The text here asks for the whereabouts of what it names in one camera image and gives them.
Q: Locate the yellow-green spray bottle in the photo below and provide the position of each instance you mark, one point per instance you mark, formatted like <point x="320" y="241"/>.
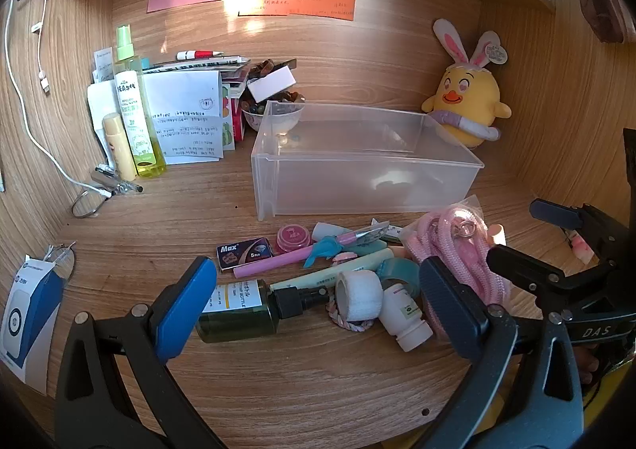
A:
<point x="134" y="121"/>

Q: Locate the dark green pump bottle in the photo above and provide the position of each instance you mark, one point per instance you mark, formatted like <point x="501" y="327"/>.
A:
<point x="243" y="319"/>

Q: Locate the dark small box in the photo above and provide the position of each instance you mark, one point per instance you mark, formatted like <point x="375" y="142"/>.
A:
<point x="243" y="254"/>

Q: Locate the yellow chick plush toy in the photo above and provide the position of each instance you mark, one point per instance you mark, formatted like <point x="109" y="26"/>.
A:
<point x="472" y="101"/>

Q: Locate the white tape roll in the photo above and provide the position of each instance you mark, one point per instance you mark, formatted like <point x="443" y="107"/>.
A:
<point x="365" y="302"/>

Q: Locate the white paper sheet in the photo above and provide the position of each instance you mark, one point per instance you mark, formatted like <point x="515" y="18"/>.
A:
<point x="99" y="101"/>

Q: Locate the pink small hair clip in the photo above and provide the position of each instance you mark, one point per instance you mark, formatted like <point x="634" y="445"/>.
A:
<point x="343" y="256"/>

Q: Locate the pale green long tube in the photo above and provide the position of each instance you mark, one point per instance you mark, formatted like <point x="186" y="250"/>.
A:
<point x="343" y="269"/>

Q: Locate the blue white carton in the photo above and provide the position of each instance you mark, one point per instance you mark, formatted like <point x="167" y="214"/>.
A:
<point x="30" y="324"/>

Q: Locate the white handwritten letter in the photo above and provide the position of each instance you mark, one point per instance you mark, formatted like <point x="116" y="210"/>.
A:
<point x="184" y="131"/>

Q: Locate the metal nail clipper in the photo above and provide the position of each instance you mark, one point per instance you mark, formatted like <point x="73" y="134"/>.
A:
<point x="119" y="186"/>

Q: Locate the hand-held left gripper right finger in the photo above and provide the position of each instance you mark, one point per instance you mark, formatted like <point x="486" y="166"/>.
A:
<point x="447" y="302"/>

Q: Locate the pink white small packet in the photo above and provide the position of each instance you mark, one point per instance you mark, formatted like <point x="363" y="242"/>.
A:
<point x="582" y="247"/>

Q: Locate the peach small cylinder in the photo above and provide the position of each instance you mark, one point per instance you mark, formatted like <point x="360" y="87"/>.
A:
<point x="497" y="235"/>

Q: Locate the fruit print booklet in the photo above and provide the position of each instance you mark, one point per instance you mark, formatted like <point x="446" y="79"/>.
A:
<point x="228" y="126"/>

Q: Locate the person's right hand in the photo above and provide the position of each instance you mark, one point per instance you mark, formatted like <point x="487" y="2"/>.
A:
<point x="589" y="364"/>

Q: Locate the stack of booklets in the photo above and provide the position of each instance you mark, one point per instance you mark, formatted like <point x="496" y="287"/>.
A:
<point x="198" y="66"/>

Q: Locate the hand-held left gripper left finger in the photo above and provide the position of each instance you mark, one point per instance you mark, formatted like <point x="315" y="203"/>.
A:
<point x="186" y="300"/>

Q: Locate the clear plastic storage box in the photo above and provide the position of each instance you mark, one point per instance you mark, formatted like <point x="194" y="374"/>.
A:
<point x="348" y="180"/>

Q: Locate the light blue tape roll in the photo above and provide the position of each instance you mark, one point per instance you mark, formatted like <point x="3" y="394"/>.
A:
<point x="147" y="63"/>

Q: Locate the pink pen with blue dolphin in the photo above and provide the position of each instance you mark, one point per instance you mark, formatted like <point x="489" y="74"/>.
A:
<point x="268" y="264"/>

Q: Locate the silver foil wrapper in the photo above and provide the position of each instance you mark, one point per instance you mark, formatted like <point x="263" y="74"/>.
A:
<point x="372" y="233"/>

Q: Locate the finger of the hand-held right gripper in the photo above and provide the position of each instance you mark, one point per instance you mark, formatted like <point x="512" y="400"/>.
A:
<point x="526" y="270"/>
<point x="554" y="213"/>

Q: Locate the teal tape roll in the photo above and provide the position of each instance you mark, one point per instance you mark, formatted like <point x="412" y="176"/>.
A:
<point x="405" y="272"/>

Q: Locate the bowl of beads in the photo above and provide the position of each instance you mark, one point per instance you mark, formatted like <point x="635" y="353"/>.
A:
<point x="253" y="118"/>

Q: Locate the mint tube with clear cap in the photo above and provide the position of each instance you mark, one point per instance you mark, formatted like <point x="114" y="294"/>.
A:
<point x="325" y="230"/>

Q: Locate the white card box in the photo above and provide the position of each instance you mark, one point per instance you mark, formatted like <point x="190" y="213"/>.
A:
<point x="271" y="86"/>

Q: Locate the red white marker pen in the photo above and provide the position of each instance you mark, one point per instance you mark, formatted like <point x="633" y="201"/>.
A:
<point x="198" y="54"/>

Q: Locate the white pill bottle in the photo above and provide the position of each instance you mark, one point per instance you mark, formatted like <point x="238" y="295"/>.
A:
<point x="405" y="317"/>

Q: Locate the brown hair clip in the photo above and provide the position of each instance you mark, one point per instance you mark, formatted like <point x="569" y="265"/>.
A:
<point x="263" y="66"/>

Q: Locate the pale yellow stick tube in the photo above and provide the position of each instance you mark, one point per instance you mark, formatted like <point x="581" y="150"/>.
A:
<point x="119" y="145"/>

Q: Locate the pink round tin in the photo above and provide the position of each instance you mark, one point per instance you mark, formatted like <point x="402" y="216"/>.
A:
<point x="293" y="237"/>

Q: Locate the orange paper note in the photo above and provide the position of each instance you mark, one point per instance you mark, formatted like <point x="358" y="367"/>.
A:
<point x="323" y="1"/>

